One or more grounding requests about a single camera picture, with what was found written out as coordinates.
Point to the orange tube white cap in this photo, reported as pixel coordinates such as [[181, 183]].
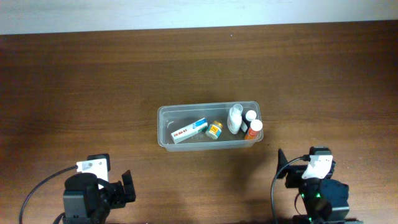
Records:
[[254, 129]]

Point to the gold lid small jar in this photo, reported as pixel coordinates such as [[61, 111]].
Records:
[[214, 130]]

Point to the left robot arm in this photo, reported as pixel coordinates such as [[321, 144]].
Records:
[[88, 199]]

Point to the dark bottle white cap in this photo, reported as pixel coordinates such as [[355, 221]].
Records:
[[247, 118]]

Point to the white spray bottle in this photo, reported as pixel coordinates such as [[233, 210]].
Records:
[[235, 118]]

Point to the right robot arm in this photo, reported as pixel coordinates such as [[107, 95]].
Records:
[[325, 199]]

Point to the white blue medicine box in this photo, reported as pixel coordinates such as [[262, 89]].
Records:
[[189, 130]]

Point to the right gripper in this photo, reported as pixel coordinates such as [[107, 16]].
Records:
[[295, 173]]

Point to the clear plastic container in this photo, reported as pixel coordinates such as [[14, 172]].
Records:
[[174, 117]]

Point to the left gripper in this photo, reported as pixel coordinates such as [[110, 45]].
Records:
[[119, 198]]

